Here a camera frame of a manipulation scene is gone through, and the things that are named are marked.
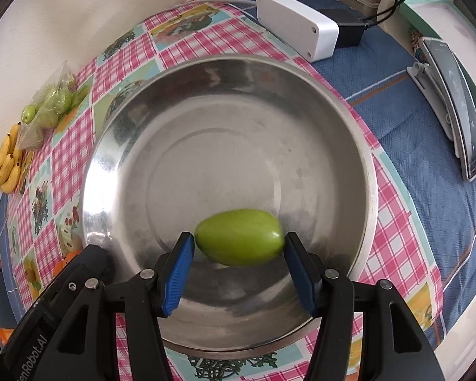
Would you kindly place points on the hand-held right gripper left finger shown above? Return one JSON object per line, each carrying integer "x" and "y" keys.
{"x": 178, "y": 274}

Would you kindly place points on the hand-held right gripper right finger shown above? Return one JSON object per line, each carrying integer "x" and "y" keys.
{"x": 301, "y": 281}

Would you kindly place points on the large green jujube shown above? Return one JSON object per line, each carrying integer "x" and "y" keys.
{"x": 238, "y": 238}

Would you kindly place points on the round steel plate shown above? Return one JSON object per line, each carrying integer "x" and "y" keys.
{"x": 222, "y": 147}

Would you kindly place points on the orange object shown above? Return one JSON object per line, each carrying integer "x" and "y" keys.
{"x": 4, "y": 333}

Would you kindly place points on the pink plaid printed tablecloth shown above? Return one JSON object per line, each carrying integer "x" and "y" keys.
{"x": 71, "y": 158}

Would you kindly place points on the yellow banana bunch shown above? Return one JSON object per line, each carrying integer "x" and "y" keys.
{"x": 4, "y": 166}

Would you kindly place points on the clear plastic jujube tray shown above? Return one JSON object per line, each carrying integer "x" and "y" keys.
{"x": 31, "y": 139}

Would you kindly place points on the pile of small green jujubes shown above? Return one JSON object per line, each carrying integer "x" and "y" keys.
{"x": 59, "y": 101}

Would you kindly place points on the white phone stand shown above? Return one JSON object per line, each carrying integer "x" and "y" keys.
{"x": 428, "y": 87}

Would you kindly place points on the smartphone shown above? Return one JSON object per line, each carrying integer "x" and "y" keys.
{"x": 456, "y": 95}

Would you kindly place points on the black power adapter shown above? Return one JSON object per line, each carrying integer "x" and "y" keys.
{"x": 347, "y": 27}

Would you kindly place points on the white plastic box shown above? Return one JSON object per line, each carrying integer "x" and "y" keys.
{"x": 293, "y": 24}

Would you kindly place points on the teal edged white box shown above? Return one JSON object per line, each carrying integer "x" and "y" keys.
{"x": 428, "y": 12}

